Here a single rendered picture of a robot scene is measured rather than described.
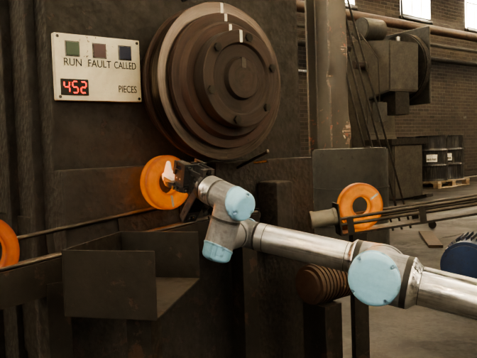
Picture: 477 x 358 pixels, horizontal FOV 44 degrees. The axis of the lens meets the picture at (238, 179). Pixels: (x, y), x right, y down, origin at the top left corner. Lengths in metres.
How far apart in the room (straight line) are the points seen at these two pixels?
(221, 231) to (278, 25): 0.98
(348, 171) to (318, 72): 2.08
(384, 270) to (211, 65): 0.74
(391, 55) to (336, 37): 3.56
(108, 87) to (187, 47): 0.25
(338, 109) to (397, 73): 3.73
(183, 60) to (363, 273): 0.78
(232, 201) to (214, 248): 0.13
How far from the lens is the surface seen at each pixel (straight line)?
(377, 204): 2.03
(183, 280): 1.42
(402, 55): 9.82
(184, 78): 1.67
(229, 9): 1.85
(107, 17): 1.79
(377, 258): 1.30
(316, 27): 6.36
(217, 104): 1.67
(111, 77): 1.74
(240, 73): 1.72
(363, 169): 4.42
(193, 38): 1.72
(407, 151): 9.72
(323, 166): 4.49
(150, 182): 1.65
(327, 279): 1.89
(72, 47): 1.70
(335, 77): 6.07
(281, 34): 2.20
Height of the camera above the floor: 0.91
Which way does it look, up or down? 3 degrees down
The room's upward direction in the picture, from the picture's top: 2 degrees counter-clockwise
